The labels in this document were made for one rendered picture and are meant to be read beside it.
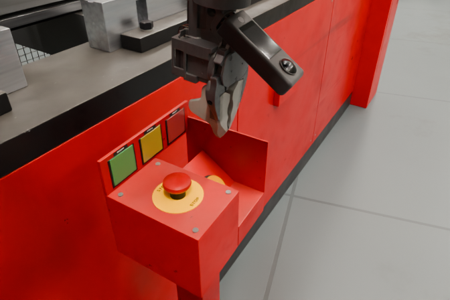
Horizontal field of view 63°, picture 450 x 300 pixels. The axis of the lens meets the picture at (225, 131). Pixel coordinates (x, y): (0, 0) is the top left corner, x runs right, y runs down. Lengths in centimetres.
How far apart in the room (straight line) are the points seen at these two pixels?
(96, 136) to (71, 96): 7
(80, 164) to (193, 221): 22
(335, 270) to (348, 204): 36
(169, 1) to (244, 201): 48
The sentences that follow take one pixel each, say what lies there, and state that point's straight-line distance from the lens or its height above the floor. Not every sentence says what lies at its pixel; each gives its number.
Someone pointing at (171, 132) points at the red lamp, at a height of 80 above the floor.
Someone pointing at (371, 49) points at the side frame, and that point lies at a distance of 235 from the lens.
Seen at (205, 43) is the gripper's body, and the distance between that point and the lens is 48.
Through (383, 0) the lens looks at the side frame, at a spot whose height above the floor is 65.
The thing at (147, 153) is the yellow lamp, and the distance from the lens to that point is 58.
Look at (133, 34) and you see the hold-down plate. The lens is 77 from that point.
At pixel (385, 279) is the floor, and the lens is 150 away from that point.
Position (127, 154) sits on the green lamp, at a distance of 55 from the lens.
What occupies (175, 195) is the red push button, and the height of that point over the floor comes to 79.
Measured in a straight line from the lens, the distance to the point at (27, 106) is 61.
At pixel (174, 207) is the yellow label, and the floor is 78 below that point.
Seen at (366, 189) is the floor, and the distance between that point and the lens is 183.
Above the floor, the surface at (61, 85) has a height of 88.
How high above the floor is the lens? 114
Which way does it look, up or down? 33 degrees down
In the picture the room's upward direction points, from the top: straight up
